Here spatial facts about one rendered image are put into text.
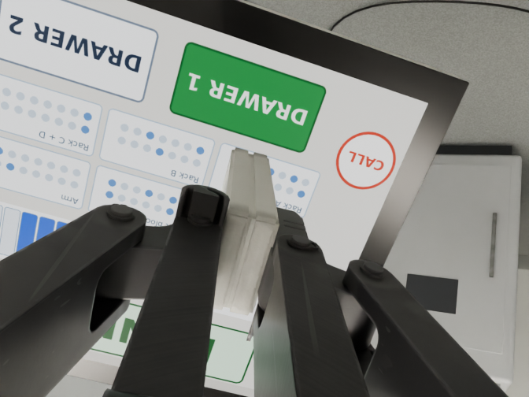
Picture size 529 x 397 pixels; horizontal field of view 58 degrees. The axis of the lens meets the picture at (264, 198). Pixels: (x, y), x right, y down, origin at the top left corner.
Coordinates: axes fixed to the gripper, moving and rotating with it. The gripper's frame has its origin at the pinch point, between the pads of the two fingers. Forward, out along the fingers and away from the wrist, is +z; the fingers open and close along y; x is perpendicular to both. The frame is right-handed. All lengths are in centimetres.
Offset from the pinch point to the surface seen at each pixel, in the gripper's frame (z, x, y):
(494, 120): 177, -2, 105
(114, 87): 16.1, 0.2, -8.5
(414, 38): 155, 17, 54
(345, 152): 16.2, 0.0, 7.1
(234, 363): 16.8, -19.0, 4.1
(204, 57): 16.1, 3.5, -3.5
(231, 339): 16.7, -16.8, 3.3
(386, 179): 16.3, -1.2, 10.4
